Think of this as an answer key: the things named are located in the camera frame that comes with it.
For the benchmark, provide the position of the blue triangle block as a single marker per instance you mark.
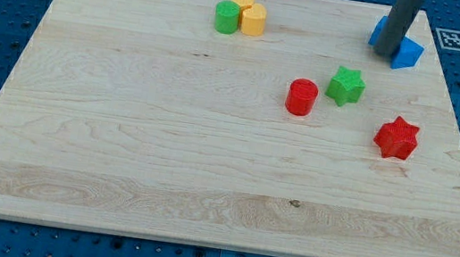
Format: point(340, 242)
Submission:
point(407, 54)

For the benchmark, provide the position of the blue cube block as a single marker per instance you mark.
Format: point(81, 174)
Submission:
point(377, 31)

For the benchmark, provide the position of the wooden board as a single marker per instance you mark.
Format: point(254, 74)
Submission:
point(137, 118)

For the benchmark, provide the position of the red cylinder block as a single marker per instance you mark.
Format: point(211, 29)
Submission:
point(301, 97)

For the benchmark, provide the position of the green cylinder block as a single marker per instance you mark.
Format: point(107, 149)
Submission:
point(226, 17)

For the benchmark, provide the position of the green star block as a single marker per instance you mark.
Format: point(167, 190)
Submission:
point(346, 86)

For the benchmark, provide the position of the red star block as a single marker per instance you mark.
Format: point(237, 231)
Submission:
point(397, 139)

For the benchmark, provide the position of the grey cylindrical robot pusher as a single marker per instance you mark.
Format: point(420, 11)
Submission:
point(399, 20)

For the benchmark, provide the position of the white fiducial marker tag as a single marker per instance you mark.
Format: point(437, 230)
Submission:
point(449, 39)

